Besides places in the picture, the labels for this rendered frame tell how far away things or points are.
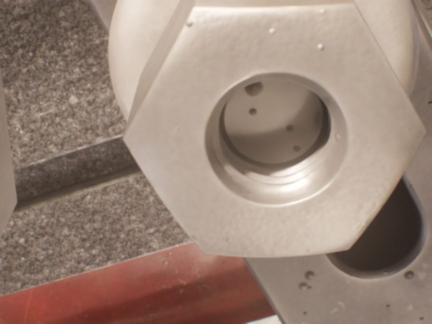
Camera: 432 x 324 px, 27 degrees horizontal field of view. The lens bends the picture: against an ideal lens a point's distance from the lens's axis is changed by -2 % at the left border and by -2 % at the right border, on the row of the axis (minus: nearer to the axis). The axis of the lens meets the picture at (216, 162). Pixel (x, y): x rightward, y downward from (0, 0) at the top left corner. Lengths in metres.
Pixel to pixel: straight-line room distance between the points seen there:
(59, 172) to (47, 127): 0.03
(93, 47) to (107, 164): 0.06
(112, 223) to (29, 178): 0.04
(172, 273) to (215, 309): 0.03
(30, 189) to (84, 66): 0.07
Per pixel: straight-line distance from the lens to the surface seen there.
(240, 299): 0.44
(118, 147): 0.40
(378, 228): 0.15
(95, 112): 0.38
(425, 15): 0.24
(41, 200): 0.41
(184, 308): 0.45
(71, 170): 0.41
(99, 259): 0.41
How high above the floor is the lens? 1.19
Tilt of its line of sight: 67 degrees down
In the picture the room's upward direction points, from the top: 179 degrees counter-clockwise
